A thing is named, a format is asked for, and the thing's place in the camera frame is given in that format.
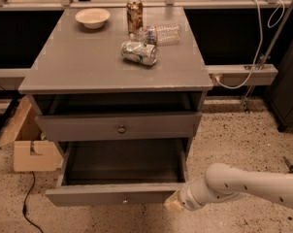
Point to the grey drawer cabinet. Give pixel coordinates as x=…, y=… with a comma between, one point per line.
x=82, y=72

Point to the clear plastic water bottle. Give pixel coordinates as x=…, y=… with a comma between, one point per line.
x=159, y=35

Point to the grey drawer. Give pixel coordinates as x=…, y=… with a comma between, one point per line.
x=120, y=172
x=119, y=126

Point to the cardboard box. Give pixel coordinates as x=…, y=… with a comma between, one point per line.
x=31, y=151

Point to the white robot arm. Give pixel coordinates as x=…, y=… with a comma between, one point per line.
x=224, y=183

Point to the beige ceramic bowl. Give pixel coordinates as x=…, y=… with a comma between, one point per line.
x=93, y=18

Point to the dark grey cabinet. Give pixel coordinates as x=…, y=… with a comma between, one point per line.
x=280, y=93

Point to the thin metal rod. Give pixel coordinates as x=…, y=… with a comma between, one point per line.
x=258, y=65

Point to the crushed silver green can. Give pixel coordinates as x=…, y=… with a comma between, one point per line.
x=139, y=52

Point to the upright gold drink can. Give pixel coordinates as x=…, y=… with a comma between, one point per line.
x=134, y=11

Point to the beige foam-padded gripper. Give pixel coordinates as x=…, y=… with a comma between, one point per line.
x=186, y=196

